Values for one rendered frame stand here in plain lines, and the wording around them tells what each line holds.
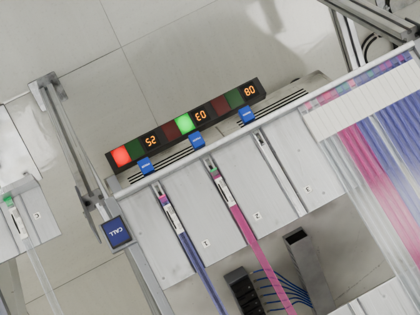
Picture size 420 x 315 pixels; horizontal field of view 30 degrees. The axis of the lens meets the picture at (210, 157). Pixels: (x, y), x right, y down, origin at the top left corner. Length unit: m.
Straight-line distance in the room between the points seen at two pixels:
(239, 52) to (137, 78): 0.31
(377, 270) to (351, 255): 0.10
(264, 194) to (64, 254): 1.02
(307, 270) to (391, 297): 0.37
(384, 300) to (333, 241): 0.41
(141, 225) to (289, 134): 0.34
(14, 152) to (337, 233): 0.91
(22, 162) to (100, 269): 0.45
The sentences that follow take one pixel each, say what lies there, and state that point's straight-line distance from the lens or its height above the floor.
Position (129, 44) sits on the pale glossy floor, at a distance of 2.16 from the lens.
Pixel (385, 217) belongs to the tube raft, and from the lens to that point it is 1.51.
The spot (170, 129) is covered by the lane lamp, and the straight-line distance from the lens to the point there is 1.54.
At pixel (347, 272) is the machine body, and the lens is 1.94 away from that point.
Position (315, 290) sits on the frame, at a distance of 1.87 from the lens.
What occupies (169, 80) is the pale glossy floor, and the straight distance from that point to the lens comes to 2.23.
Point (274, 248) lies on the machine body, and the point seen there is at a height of 0.62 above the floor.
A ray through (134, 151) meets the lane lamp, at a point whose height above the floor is 0.66.
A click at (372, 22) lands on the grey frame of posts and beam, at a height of 0.52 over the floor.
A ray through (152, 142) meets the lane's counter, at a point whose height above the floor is 0.66.
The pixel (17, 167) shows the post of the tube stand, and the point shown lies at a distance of 2.23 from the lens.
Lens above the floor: 2.01
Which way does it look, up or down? 58 degrees down
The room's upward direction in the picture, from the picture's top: 142 degrees clockwise
